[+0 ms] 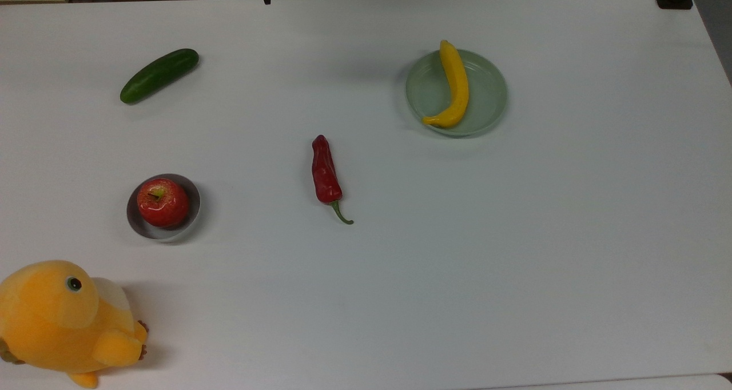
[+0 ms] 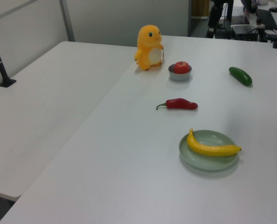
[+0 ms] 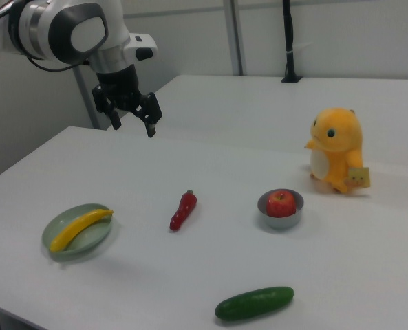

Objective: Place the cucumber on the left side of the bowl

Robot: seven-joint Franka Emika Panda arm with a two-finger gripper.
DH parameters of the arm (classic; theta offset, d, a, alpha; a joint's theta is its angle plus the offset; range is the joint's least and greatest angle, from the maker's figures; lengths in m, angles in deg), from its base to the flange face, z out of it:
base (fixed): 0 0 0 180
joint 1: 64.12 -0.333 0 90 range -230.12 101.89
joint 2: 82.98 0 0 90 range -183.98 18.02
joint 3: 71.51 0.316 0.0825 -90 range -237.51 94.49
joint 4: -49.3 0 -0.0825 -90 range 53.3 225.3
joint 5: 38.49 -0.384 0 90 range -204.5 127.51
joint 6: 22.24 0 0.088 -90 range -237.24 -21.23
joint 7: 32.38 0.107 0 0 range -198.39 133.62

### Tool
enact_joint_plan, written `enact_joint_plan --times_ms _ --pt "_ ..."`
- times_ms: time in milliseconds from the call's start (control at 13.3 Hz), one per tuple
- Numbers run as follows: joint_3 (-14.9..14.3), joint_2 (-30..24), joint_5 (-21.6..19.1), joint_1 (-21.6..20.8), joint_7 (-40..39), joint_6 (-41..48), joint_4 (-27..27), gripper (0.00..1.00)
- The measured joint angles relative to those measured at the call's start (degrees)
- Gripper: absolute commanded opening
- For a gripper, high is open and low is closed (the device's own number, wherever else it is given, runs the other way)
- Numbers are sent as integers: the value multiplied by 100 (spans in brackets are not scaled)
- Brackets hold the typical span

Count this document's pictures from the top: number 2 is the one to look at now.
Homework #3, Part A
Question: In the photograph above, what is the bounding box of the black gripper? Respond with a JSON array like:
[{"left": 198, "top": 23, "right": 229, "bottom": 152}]
[{"left": 206, "top": 6, "right": 223, "bottom": 38}]

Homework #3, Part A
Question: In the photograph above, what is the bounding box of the green cucumber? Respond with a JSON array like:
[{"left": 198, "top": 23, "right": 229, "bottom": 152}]
[{"left": 228, "top": 66, "right": 253, "bottom": 87}]

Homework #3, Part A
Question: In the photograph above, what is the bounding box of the small grey bowl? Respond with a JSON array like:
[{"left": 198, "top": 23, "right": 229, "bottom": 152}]
[{"left": 168, "top": 64, "right": 192, "bottom": 82}]

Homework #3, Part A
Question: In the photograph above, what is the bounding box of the black upright pole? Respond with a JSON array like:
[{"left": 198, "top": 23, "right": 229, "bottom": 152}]
[{"left": 226, "top": 0, "right": 234, "bottom": 24}]

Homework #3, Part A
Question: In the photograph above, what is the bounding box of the black computer box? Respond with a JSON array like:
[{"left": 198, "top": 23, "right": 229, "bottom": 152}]
[{"left": 231, "top": 23, "right": 258, "bottom": 41}]

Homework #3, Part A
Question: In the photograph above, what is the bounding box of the red apple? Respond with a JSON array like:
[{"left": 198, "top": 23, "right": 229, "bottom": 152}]
[{"left": 174, "top": 61, "right": 190, "bottom": 74}]

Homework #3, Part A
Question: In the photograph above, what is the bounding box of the black keyboard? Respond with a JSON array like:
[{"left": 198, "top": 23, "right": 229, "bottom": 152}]
[{"left": 256, "top": 8, "right": 277, "bottom": 30}]

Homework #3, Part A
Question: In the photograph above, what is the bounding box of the orange plush toy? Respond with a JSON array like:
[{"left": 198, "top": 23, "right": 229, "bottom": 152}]
[{"left": 134, "top": 24, "right": 165, "bottom": 71}]

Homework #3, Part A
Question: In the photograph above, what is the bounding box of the red chili pepper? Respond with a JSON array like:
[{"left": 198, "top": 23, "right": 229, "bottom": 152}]
[{"left": 156, "top": 98, "right": 199, "bottom": 111}]

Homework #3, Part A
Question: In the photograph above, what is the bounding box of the yellow banana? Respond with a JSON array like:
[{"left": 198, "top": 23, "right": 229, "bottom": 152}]
[{"left": 186, "top": 128, "right": 242, "bottom": 157}]

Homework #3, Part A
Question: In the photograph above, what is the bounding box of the pale green plate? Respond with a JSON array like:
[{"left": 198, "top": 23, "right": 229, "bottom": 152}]
[{"left": 178, "top": 130, "right": 240, "bottom": 172}]

